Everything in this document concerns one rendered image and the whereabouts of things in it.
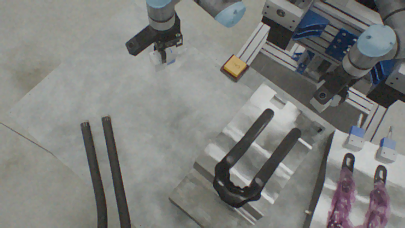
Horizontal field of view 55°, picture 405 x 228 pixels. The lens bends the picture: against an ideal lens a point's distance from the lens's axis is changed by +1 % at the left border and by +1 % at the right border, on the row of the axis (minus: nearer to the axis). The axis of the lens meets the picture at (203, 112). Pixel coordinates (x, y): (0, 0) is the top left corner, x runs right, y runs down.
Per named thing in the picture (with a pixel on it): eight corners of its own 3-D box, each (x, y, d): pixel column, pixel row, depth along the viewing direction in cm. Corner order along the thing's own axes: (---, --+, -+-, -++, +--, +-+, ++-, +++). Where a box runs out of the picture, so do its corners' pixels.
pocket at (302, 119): (299, 114, 134) (302, 110, 131) (311, 123, 133) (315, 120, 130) (291, 124, 133) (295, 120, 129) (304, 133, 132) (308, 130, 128)
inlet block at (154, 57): (184, 47, 136) (184, 39, 131) (190, 59, 134) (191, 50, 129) (149, 61, 133) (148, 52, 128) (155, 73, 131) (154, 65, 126)
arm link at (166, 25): (153, 26, 104) (141, 3, 107) (154, 35, 108) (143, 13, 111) (179, 17, 106) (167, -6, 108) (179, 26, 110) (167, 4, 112)
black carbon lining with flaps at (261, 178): (265, 107, 133) (271, 96, 124) (304, 136, 130) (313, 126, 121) (201, 185, 122) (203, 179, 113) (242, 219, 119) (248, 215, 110)
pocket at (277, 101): (273, 96, 136) (276, 91, 133) (285, 105, 135) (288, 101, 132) (266, 105, 135) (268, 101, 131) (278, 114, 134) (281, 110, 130)
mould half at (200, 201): (258, 93, 142) (265, 76, 130) (317, 136, 137) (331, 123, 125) (168, 199, 126) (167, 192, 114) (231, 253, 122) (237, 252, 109)
